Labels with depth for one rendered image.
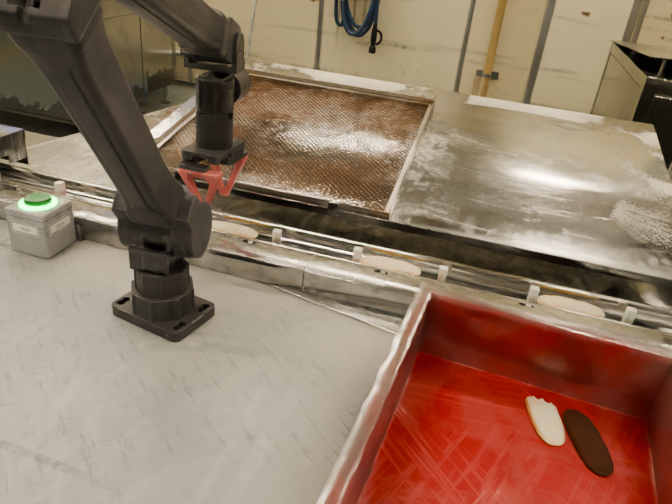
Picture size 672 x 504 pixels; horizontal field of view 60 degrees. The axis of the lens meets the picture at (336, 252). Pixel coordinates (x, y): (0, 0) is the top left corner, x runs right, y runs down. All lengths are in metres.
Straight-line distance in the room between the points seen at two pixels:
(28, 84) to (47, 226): 3.01
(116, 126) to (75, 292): 0.38
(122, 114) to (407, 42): 4.08
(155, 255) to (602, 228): 0.75
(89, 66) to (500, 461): 0.57
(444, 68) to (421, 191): 3.53
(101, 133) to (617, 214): 0.89
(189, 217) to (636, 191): 0.87
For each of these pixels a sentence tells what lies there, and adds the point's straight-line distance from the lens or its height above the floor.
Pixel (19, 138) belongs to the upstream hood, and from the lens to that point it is 1.30.
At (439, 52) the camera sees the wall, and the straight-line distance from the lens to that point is 4.59.
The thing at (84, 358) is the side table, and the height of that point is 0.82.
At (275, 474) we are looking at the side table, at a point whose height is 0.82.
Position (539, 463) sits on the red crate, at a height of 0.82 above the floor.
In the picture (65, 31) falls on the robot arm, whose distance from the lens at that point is 0.51.
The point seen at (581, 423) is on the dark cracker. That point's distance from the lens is 0.78.
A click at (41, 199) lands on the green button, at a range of 1.02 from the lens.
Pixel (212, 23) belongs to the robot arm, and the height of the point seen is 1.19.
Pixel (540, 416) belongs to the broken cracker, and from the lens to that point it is 0.76.
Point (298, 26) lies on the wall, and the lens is 4.82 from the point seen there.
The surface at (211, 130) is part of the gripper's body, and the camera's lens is 0.92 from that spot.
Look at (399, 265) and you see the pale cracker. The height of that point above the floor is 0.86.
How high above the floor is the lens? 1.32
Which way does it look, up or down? 29 degrees down
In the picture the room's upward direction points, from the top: 6 degrees clockwise
